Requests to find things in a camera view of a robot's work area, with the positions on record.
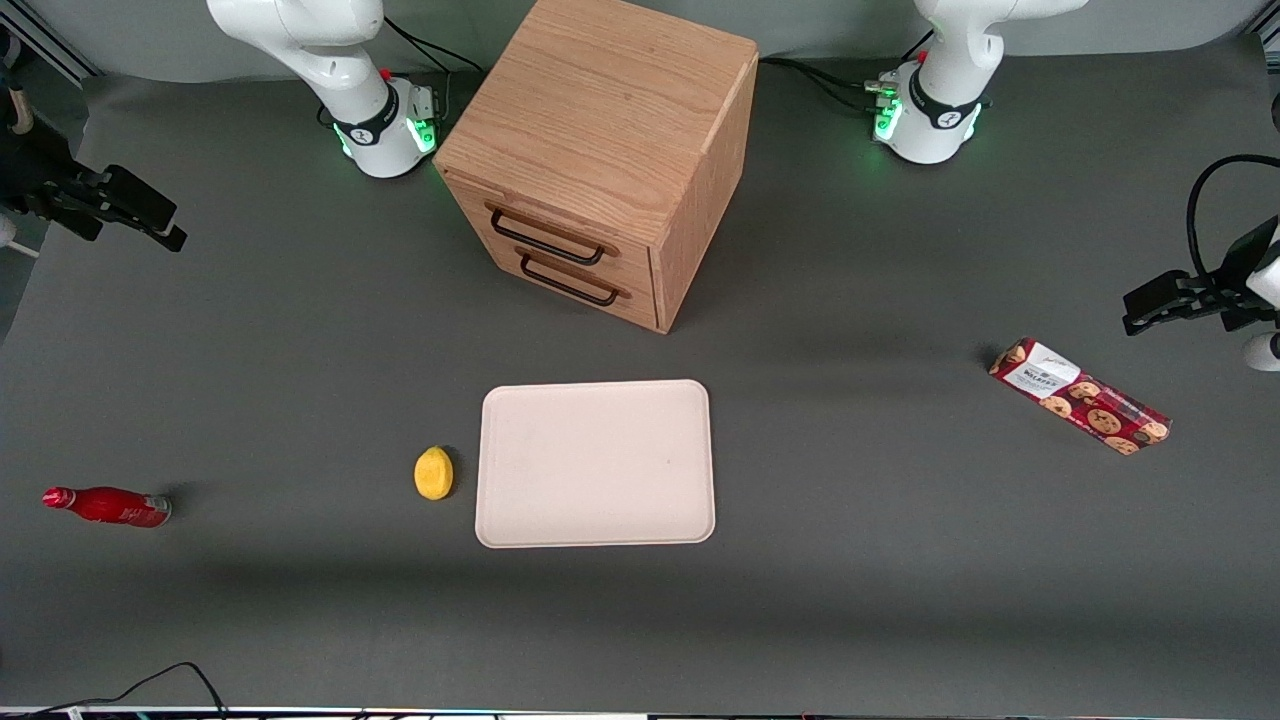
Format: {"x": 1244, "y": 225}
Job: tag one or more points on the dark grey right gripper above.
{"x": 38, "y": 172}

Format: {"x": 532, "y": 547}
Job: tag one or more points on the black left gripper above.
{"x": 1226, "y": 284}

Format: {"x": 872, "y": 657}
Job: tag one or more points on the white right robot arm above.
{"x": 345, "y": 70}

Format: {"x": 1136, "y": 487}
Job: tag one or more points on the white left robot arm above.
{"x": 945, "y": 70}

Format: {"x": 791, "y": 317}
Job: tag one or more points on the oak wooden drawer cabinet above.
{"x": 600, "y": 100}

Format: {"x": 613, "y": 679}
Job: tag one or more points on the red cookie box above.
{"x": 1080, "y": 396}

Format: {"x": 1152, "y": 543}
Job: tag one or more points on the red metal bottle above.
{"x": 110, "y": 506}

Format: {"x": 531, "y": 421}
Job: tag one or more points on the yellow lemon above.
{"x": 433, "y": 474}

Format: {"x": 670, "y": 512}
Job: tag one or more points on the beige plastic tray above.
{"x": 595, "y": 465}

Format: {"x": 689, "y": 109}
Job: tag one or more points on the aluminium frame profile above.
{"x": 45, "y": 40}

